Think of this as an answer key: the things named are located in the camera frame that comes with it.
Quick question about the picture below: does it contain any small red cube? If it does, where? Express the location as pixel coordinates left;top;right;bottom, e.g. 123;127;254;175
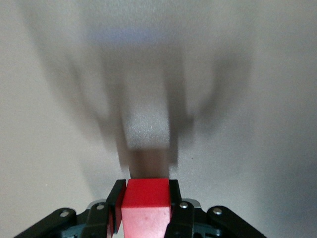
120;178;173;238

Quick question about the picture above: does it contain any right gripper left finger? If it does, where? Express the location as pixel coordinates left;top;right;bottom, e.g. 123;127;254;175
13;179;127;238

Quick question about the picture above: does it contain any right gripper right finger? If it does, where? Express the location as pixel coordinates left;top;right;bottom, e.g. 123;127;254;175
164;179;268;238

